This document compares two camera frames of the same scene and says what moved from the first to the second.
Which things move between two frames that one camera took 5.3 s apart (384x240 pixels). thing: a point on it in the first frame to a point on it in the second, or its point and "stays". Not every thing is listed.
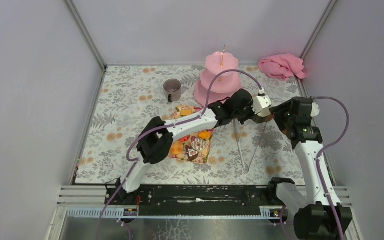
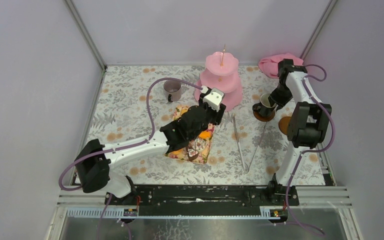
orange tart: x=204 y=134 stays
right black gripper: x=278 y=111 to x=273 y=98
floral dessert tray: x=194 y=148 stays
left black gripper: x=249 y=115 to x=210 y=115
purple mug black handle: x=173 y=88 stays
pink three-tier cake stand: x=225 y=85 stays
